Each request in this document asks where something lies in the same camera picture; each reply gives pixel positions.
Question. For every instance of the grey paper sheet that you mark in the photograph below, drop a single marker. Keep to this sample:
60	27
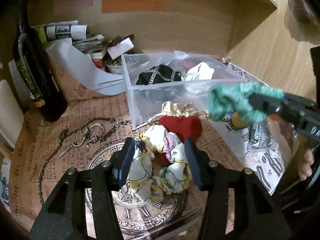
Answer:
82	68

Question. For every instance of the vintage newspaper print mat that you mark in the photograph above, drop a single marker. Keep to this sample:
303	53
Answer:
91	130

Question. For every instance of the yellow sponge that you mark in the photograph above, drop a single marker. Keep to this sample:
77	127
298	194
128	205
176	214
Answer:
238	123

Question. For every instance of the green knitted scrunchie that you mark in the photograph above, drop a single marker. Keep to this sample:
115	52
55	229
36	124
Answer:
225	99

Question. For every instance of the rolled printed paper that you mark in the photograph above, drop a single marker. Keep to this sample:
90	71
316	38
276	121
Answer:
57	32

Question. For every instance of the stack of booklets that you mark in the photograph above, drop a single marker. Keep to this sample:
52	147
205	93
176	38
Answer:
94	46

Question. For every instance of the clear plastic storage bin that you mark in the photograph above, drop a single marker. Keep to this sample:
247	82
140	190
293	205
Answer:
145	101

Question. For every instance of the dark wine bottle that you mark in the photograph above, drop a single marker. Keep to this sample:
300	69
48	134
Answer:
33	66

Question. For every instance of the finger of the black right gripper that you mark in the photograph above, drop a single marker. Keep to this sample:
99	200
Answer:
267	104

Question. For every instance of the white small card box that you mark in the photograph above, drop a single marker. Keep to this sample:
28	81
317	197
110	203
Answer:
121	48

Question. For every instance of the black scrunchie with chain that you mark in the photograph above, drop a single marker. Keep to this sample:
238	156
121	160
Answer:
158	74

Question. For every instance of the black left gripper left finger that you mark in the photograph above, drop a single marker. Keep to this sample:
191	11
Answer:
63	215

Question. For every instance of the red fabric scrunchie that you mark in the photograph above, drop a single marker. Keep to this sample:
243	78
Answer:
183	127

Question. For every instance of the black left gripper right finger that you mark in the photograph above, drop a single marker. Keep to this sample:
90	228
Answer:
256	214

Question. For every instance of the orange sticky label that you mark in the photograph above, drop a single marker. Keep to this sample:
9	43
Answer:
132	5

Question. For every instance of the floral white fabric scrunchie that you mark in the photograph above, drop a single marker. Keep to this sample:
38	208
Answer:
159	166

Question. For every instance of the gold shiny scrunchie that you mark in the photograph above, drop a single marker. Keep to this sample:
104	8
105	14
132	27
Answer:
177	110

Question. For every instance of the person's hand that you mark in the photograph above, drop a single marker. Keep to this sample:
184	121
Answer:
304	164

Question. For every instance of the silver grey scrunchie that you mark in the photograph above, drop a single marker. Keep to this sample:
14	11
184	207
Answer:
260	138

